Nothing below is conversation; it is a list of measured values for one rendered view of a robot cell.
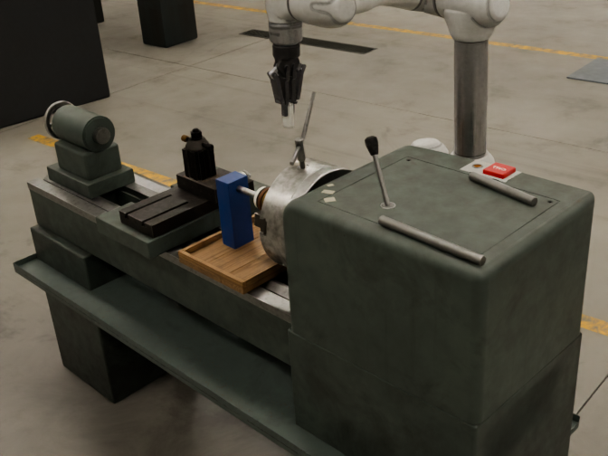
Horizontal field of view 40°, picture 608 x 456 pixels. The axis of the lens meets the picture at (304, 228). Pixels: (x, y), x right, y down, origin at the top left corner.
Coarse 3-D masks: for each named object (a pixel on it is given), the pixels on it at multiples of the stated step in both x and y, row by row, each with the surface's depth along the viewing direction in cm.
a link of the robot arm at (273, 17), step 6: (270, 0) 214; (276, 0) 212; (282, 0) 210; (288, 0) 208; (270, 6) 215; (276, 6) 213; (282, 6) 211; (288, 6) 209; (270, 12) 216; (276, 12) 214; (282, 12) 212; (288, 12) 211; (270, 18) 217; (276, 18) 215; (282, 18) 214; (288, 18) 213; (294, 18) 212
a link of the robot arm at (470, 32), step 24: (456, 0) 235; (480, 0) 230; (504, 0) 232; (456, 24) 238; (480, 24) 235; (456, 48) 244; (480, 48) 242; (456, 72) 248; (480, 72) 245; (456, 96) 252; (480, 96) 249; (456, 120) 255; (480, 120) 253; (456, 144) 259; (480, 144) 256
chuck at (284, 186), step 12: (288, 168) 224; (312, 168) 222; (276, 180) 222; (288, 180) 220; (300, 180) 218; (276, 192) 220; (288, 192) 218; (264, 204) 222; (276, 204) 219; (264, 216) 221; (276, 216) 218; (276, 228) 219; (264, 240) 224; (276, 240) 220; (276, 252) 223
